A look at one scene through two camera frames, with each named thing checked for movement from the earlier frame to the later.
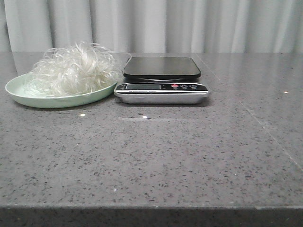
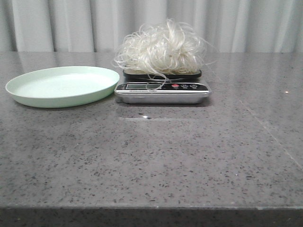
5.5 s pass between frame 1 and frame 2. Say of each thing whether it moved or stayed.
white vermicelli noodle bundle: moved
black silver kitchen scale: stayed
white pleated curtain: stayed
